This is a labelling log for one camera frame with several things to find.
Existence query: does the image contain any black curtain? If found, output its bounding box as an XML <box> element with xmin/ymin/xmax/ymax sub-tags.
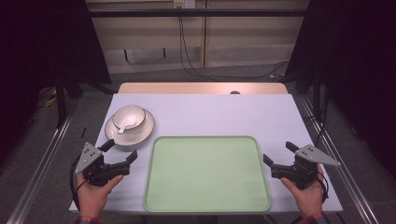
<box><xmin>0</xmin><ymin>0</ymin><xmax>112</xmax><ymax>166</ymax></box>
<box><xmin>284</xmin><ymin>0</ymin><xmax>396</xmax><ymax>178</ymax></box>

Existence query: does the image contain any person's left hand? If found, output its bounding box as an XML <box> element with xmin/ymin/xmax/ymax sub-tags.
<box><xmin>76</xmin><ymin>172</ymin><xmax>124</xmax><ymax>218</ymax></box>

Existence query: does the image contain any metal rail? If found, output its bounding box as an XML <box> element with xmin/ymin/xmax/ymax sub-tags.
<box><xmin>298</xmin><ymin>94</ymin><xmax>380</xmax><ymax>224</ymax></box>
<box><xmin>6</xmin><ymin>98</ymin><xmax>79</xmax><ymax>224</ymax></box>

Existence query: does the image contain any white bowl with dark rim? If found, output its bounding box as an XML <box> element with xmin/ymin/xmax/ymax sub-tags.
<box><xmin>111</xmin><ymin>105</ymin><xmax>147</xmax><ymax>132</ymax></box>

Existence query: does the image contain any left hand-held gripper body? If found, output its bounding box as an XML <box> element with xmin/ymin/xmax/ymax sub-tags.
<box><xmin>74</xmin><ymin>142</ymin><xmax>131</xmax><ymax>188</ymax></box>

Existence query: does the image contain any white wall socket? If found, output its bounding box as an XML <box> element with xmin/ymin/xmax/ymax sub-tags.
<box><xmin>173</xmin><ymin>0</ymin><xmax>196</xmax><ymax>9</ymax></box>

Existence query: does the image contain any white plate with dark rim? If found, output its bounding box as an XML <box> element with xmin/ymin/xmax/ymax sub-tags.
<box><xmin>105</xmin><ymin>108</ymin><xmax>156</xmax><ymax>147</ymax></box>

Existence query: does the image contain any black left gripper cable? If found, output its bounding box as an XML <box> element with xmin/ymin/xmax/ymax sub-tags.
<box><xmin>69</xmin><ymin>154</ymin><xmax>89</xmax><ymax>213</ymax></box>

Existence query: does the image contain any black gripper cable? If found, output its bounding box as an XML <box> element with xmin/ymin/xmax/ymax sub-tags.
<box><xmin>316</xmin><ymin>172</ymin><xmax>330</xmax><ymax>203</ymax></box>
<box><xmin>69</xmin><ymin>154</ymin><xmax>89</xmax><ymax>213</ymax></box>

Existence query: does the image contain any person's right hand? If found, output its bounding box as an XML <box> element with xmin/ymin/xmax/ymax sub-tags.
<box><xmin>279</xmin><ymin>164</ymin><xmax>325</xmax><ymax>218</ymax></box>

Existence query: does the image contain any white ceramic spoon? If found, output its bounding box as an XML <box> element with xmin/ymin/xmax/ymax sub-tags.
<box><xmin>117</xmin><ymin>119</ymin><xmax>138</xmax><ymax>135</ymax></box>

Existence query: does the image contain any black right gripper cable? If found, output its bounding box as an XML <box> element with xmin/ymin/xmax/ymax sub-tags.
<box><xmin>316</xmin><ymin>172</ymin><xmax>330</xmax><ymax>203</ymax></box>

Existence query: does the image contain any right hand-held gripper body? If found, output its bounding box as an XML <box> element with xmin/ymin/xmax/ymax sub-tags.
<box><xmin>271</xmin><ymin>144</ymin><xmax>342</xmax><ymax>190</ymax></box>

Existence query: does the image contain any yellow cable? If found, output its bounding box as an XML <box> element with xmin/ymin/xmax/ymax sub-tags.
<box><xmin>43</xmin><ymin>89</ymin><xmax>59</xmax><ymax>108</ymax></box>

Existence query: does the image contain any black wall cable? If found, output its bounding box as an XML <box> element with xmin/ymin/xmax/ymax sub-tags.
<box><xmin>177</xmin><ymin>6</ymin><xmax>290</xmax><ymax>80</ymax></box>

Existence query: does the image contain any pale lavender board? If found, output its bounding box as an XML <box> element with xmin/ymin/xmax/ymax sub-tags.
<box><xmin>68</xmin><ymin>92</ymin><xmax>344</xmax><ymax>216</ymax></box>

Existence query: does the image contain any green tray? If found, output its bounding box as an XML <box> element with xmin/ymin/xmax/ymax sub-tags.
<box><xmin>143</xmin><ymin>135</ymin><xmax>272</xmax><ymax>214</ymax></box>

